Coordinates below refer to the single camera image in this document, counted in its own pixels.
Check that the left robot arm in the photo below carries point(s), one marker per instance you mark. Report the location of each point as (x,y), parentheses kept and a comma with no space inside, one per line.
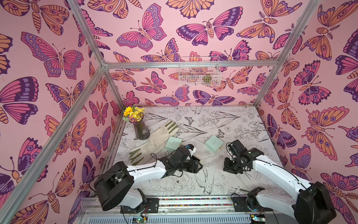
(116,186)

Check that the yellow flower bouquet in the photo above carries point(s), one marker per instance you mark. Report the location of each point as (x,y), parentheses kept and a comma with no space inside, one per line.
(133,114)

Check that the white wire basket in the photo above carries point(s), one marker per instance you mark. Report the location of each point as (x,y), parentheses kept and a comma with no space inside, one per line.
(199,74)

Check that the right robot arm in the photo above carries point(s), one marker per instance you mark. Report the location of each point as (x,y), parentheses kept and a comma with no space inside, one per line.
(306,202)

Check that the beige garden glove near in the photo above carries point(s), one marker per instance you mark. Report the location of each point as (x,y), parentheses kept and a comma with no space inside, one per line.
(142,154)

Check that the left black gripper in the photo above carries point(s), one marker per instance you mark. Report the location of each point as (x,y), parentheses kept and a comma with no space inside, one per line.
(193,165)

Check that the beige garden glove far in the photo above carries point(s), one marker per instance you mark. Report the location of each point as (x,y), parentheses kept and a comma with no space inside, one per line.
(163,133)

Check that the beige garden glove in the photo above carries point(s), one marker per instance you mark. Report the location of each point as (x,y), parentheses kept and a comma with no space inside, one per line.
(142,154)
(163,133)

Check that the glass vase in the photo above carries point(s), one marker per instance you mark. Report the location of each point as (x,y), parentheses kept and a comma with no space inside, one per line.
(141,130)

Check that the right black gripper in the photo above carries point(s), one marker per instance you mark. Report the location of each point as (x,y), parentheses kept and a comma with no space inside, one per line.
(231,165)

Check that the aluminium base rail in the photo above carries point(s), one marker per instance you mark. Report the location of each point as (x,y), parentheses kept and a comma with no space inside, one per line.
(238,203)

